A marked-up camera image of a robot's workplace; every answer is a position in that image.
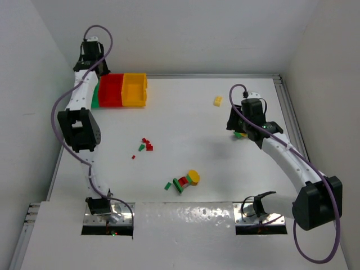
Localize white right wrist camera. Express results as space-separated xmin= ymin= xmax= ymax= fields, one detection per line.
xmin=248 ymin=91 xmax=261 ymax=98

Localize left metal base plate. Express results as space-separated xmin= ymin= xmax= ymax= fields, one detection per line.
xmin=83 ymin=202 xmax=135 ymax=226

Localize red plastic bin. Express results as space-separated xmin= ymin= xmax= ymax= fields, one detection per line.
xmin=98 ymin=74 xmax=124 ymax=108

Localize multicolour lego assembly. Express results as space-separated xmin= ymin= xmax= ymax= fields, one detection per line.
xmin=173 ymin=170 xmax=201 ymax=195

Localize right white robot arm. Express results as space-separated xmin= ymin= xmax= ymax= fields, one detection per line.
xmin=227 ymin=98 xmax=343 ymax=231

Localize red lego bricks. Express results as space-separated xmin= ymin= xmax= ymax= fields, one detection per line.
xmin=146 ymin=143 xmax=154 ymax=151

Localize green lego slope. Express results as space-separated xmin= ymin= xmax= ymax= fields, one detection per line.
xmin=138 ymin=144 xmax=145 ymax=151

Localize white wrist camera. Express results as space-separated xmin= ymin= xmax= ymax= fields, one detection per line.
xmin=85 ymin=36 xmax=99 ymax=42
xmin=248 ymin=91 xmax=261 ymax=98

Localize small green lego plate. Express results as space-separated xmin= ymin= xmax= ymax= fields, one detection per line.
xmin=164 ymin=182 xmax=172 ymax=190

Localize green plastic bin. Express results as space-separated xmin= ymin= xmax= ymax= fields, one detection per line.
xmin=91 ymin=83 xmax=100 ymax=109

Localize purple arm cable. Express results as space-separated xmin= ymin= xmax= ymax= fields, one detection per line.
xmin=51 ymin=25 xmax=134 ymax=226
xmin=229 ymin=83 xmax=338 ymax=264

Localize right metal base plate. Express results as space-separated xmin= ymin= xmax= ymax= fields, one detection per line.
xmin=233 ymin=201 xmax=285 ymax=226

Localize yellow plastic bin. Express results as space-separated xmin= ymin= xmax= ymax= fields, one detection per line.
xmin=121 ymin=73 xmax=147 ymax=107

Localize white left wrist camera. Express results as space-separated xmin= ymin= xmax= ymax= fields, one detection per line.
xmin=85 ymin=36 xmax=99 ymax=42

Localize aluminium frame rail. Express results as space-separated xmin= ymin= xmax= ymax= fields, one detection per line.
xmin=273 ymin=75 xmax=309 ymax=160

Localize yellow lego brick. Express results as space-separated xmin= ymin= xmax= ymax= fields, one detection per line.
xmin=213 ymin=96 xmax=223 ymax=107

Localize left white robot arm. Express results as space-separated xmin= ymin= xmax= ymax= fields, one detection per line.
xmin=57 ymin=37 xmax=111 ymax=216

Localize green yellow lego pile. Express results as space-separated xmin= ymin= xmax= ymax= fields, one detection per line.
xmin=233 ymin=132 xmax=248 ymax=139

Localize metal base plate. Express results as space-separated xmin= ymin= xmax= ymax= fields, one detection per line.
xmin=233 ymin=201 xmax=285 ymax=226
xmin=83 ymin=202 xmax=135 ymax=226

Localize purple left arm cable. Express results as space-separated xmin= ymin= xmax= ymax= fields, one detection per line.
xmin=51 ymin=25 xmax=134 ymax=226

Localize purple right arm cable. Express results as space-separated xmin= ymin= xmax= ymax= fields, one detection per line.
xmin=229 ymin=83 xmax=338 ymax=264

